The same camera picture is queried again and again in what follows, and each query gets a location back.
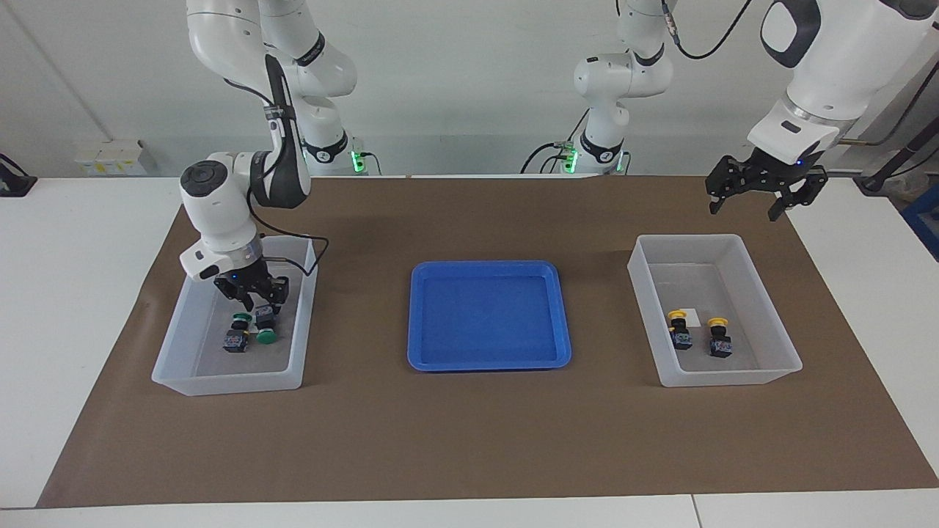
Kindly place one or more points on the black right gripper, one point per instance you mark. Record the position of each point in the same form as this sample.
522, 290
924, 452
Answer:
249, 280

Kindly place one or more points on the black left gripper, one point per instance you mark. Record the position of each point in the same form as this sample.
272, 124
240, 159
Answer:
766, 174

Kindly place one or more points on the green push button switch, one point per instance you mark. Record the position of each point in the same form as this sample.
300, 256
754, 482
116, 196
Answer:
265, 326
237, 336

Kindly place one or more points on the yellow push button switch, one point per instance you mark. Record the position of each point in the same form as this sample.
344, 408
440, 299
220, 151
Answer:
681, 331
720, 341

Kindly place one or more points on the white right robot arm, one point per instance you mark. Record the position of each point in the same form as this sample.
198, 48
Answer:
220, 213

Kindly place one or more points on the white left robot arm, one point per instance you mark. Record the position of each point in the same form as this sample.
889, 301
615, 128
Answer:
843, 59

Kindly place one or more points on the translucent white plastic box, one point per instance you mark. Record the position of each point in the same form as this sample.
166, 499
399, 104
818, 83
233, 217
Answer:
733, 367
220, 378

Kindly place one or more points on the white paper label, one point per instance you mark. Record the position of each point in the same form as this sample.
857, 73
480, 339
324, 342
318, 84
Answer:
692, 318

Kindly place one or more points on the black stand pole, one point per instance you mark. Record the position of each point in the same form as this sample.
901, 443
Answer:
899, 158

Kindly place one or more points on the blue crate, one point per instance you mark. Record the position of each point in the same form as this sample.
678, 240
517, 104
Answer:
924, 220

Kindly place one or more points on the blue plastic tray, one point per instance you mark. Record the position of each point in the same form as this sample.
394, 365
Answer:
484, 315

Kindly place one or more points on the brown table mat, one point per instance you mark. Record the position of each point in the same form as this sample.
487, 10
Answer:
469, 440

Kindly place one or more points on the black desk object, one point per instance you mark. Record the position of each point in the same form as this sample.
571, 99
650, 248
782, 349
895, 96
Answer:
15, 183

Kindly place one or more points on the white wall outlet strip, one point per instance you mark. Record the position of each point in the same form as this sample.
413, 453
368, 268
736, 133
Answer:
108, 158

